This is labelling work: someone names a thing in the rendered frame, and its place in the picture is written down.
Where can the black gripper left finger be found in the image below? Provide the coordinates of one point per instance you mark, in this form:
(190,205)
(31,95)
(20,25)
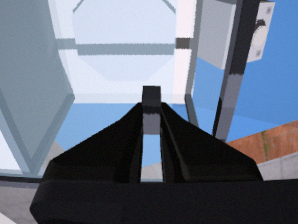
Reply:
(106,155)

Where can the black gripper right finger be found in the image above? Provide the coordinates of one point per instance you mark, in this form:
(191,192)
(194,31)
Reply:
(191,155)

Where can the blue bench mat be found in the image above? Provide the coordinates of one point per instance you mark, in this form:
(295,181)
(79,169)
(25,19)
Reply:
(269,92)

